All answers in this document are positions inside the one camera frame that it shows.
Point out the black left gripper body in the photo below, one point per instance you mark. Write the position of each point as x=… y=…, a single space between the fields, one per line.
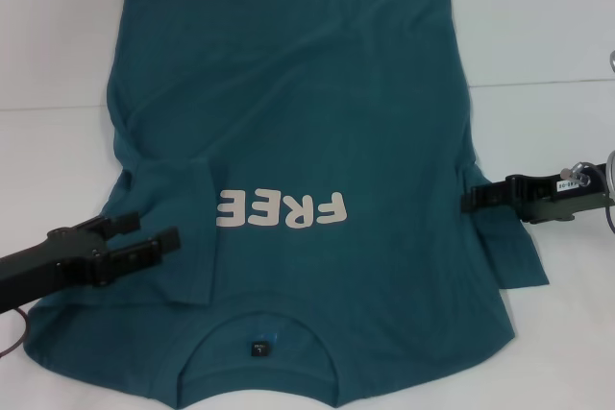
x=43 y=266

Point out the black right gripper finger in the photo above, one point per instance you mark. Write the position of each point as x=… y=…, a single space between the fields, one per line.
x=483 y=199

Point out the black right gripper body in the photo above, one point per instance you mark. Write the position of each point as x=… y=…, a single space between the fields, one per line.
x=538 y=201

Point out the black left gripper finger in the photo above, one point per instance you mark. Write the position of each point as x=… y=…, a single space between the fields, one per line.
x=120 y=225
x=144 y=251

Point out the teal t-shirt with FREE print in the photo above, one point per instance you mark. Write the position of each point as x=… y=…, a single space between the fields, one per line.
x=288 y=93

